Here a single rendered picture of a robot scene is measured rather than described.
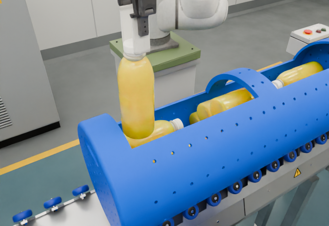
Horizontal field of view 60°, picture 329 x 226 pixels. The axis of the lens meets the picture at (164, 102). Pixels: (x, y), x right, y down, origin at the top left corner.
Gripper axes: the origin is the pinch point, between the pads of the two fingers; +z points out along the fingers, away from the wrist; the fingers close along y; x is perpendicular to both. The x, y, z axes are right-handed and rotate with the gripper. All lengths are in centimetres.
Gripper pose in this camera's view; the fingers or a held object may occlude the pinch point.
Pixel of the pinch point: (134, 30)
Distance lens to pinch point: 51.2
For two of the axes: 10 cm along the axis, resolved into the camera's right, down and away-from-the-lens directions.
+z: 0.0, 8.0, 6.1
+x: 8.6, -3.1, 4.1
